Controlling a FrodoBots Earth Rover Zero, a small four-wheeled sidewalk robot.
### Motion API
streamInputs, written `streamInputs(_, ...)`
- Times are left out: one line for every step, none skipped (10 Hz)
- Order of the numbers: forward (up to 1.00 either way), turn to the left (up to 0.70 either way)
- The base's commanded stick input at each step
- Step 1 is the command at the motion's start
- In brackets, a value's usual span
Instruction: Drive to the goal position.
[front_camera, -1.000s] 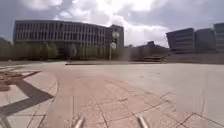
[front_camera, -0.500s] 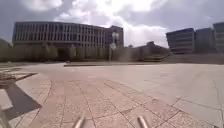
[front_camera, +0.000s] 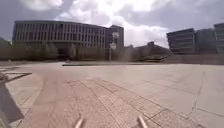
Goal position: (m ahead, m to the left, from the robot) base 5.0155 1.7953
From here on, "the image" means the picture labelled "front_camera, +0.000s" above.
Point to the dark grey block building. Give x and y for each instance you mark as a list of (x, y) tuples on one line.
[(205, 41), (220, 38), (181, 41)]

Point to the robot's own part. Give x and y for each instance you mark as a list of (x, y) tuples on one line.
[(79, 123), (143, 122)]

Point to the grey stone paved plaza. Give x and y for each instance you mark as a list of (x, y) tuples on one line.
[(126, 90)]

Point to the pole with round signs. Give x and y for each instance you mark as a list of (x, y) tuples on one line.
[(113, 45)]

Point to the large grey gridded building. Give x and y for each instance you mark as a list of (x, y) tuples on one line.
[(60, 33)]

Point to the low grey wall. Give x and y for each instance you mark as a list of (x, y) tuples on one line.
[(196, 59)]

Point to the row of trees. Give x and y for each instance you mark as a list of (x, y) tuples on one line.
[(36, 52)]

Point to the low dark building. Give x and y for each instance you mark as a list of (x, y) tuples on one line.
[(151, 50)]

